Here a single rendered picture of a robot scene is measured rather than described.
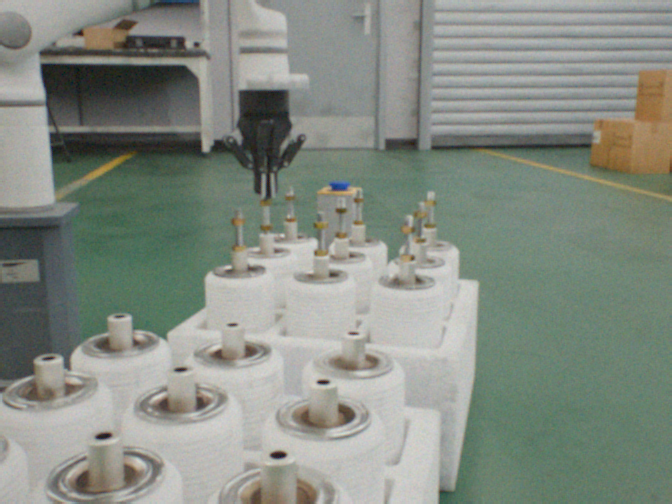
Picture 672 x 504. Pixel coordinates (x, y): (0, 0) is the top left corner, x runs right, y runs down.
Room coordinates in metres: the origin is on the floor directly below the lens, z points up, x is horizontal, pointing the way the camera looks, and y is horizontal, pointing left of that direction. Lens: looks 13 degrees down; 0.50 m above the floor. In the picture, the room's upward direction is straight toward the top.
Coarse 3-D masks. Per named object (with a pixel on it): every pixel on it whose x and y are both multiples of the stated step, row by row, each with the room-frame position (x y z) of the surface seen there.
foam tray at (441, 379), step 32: (192, 320) 1.00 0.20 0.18; (448, 320) 1.00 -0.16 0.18; (288, 352) 0.90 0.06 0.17; (320, 352) 0.89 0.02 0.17; (384, 352) 0.87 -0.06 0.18; (416, 352) 0.87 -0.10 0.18; (448, 352) 0.87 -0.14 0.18; (288, 384) 0.90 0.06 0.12; (416, 384) 0.86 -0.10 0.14; (448, 384) 0.85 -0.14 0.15; (448, 416) 0.85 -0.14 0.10; (448, 448) 0.85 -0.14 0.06; (448, 480) 0.85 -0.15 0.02
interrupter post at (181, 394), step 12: (168, 372) 0.55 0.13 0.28; (180, 372) 0.56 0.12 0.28; (192, 372) 0.55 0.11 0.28; (168, 384) 0.55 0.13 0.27; (180, 384) 0.55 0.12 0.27; (192, 384) 0.55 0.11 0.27; (168, 396) 0.55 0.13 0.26; (180, 396) 0.55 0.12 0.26; (192, 396) 0.55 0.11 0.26; (180, 408) 0.55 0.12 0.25
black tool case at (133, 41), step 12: (132, 36) 5.48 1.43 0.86; (144, 36) 5.50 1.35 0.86; (156, 36) 5.52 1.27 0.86; (168, 36) 5.54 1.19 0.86; (180, 36) 5.57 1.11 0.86; (132, 48) 5.47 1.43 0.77; (144, 48) 5.49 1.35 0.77; (156, 48) 5.51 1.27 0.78; (168, 48) 5.53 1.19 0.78; (180, 48) 5.56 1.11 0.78
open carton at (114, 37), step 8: (120, 24) 5.61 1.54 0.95; (128, 24) 5.72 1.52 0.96; (136, 24) 5.83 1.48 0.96; (80, 32) 5.64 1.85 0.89; (88, 32) 5.58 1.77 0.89; (96, 32) 5.57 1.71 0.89; (104, 32) 5.56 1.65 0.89; (112, 32) 5.55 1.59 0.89; (120, 32) 5.69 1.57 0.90; (128, 32) 5.84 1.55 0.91; (88, 40) 5.58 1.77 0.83; (96, 40) 5.57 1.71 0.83; (104, 40) 5.56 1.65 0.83; (112, 40) 5.56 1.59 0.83; (120, 40) 5.68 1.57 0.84; (88, 48) 5.58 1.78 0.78; (96, 48) 5.57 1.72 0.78; (104, 48) 5.56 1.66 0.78; (112, 48) 5.56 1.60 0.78; (120, 48) 5.67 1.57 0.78
